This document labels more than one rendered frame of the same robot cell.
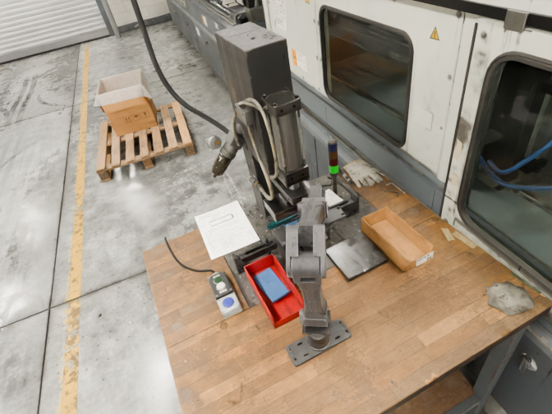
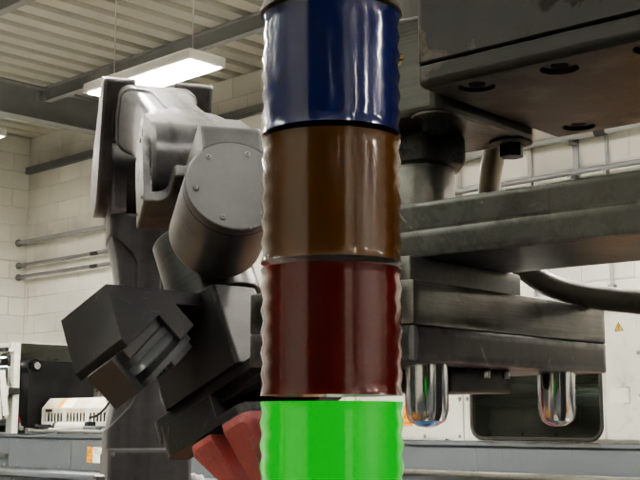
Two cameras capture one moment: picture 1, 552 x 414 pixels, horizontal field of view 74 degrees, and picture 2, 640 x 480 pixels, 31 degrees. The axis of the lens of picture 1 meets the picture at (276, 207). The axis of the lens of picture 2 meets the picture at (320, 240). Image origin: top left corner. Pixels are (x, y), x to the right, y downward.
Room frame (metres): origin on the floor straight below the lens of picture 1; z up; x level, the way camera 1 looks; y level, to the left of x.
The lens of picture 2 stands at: (1.49, -0.43, 1.08)
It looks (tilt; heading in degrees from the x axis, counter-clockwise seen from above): 9 degrees up; 149
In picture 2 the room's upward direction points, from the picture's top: straight up
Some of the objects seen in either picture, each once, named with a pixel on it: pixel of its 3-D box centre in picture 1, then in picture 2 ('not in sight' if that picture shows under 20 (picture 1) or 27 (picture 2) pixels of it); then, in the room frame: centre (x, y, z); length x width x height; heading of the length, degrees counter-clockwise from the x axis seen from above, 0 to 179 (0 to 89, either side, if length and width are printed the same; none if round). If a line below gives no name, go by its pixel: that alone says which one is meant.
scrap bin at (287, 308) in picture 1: (273, 288); not in sight; (0.79, 0.06, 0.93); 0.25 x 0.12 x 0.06; 18
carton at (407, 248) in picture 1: (395, 237); not in sight; (0.91, -0.41, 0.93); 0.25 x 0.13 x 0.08; 18
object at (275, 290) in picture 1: (271, 283); not in sight; (0.82, 0.07, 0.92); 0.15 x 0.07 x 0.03; 25
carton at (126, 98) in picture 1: (129, 102); not in sight; (4.22, 1.43, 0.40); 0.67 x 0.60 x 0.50; 10
